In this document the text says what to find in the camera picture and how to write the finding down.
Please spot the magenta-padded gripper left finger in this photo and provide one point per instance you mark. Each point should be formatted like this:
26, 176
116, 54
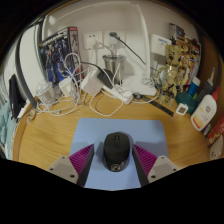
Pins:
63, 168

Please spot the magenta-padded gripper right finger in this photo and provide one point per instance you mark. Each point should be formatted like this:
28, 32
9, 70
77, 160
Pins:
161, 168

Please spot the black computer mouse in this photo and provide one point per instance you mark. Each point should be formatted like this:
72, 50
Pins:
116, 151

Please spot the light blue mouse pad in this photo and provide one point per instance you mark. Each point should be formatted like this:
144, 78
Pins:
116, 125

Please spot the white mug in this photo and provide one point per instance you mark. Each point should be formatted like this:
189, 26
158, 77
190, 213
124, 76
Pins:
216, 148

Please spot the black ruler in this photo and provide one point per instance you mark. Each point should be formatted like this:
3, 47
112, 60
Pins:
156, 106

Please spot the small white desk thermometer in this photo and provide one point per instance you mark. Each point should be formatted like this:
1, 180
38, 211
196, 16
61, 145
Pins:
182, 109

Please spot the red snack tube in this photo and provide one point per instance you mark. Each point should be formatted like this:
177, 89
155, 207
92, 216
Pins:
216, 131

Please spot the checked bedding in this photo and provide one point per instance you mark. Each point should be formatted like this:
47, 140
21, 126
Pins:
6, 130

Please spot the white red-pump lotion bottle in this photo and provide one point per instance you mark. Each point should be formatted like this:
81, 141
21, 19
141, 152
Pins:
204, 113

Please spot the green round container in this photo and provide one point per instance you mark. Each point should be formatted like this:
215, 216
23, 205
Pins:
187, 100

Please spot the clear plastic dome container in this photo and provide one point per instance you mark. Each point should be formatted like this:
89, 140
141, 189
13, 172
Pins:
44, 92

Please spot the small white charger block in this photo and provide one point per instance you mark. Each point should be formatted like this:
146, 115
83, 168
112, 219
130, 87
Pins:
66, 87

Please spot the white power strip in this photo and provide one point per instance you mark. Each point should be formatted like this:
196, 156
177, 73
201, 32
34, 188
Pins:
120, 95

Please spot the black backpack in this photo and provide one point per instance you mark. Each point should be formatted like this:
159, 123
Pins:
16, 96

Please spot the blue bottle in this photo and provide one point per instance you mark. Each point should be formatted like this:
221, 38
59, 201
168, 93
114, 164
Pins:
194, 86

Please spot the large white charger block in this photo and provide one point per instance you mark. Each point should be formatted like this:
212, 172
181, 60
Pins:
90, 83

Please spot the dark white-nozzle glue bottle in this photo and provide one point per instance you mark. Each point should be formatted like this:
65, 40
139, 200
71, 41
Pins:
206, 87

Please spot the black charger block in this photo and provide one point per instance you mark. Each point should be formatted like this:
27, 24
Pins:
105, 79

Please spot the steel cup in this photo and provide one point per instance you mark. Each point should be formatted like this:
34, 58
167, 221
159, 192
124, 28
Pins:
115, 65

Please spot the robot model kit box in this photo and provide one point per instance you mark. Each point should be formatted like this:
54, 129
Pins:
58, 53

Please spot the colourful printed boxes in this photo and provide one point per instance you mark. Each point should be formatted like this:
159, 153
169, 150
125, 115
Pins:
190, 53

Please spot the white wall-mounted box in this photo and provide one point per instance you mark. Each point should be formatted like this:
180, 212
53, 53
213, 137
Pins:
160, 44

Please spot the white wall socket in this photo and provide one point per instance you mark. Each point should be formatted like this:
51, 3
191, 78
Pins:
120, 41
91, 39

